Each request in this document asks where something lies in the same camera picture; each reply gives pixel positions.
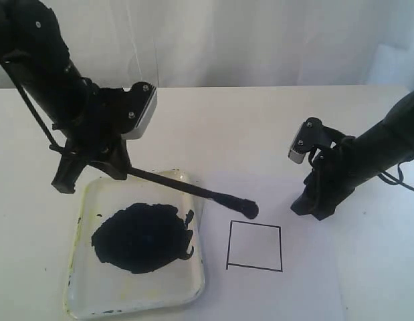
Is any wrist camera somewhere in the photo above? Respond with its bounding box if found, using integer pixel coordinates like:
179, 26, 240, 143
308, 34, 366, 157
120, 82, 157, 140
288, 117, 323, 165

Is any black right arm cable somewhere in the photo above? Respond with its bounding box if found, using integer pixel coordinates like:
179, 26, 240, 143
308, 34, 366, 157
375, 162, 414, 197

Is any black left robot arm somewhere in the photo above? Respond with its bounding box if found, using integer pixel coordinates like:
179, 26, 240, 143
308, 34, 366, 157
0, 1, 149, 194

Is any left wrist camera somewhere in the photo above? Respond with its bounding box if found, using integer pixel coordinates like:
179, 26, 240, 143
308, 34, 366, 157
120, 82, 157, 140

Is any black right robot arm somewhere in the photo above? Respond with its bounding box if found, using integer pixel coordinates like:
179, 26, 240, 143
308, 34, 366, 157
288, 91, 414, 221

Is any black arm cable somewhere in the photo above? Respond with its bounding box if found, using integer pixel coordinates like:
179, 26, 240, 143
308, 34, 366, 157
0, 49, 80, 158
375, 162, 414, 197

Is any white backdrop curtain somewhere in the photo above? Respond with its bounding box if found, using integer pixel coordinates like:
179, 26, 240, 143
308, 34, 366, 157
0, 0, 414, 104

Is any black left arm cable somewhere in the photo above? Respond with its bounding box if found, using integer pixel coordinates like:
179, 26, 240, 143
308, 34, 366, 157
0, 49, 80, 158

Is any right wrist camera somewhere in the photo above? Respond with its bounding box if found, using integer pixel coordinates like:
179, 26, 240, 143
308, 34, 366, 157
288, 117, 323, 165

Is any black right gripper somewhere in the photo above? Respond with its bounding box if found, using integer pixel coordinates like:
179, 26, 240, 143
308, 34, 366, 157
290, 132, 355, 221

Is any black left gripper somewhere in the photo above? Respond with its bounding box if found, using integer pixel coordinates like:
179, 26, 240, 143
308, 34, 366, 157
51, 86, 140, 195

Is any black paintbrush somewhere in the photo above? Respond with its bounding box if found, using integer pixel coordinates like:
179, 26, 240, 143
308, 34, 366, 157
128, 167, 259, 219

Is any white paper with square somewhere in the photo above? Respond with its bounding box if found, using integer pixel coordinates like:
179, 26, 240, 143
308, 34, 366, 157
180, 173, 344, 320

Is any white paint tray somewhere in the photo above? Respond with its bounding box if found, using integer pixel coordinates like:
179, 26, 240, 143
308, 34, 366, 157
64, 177, 205, 320

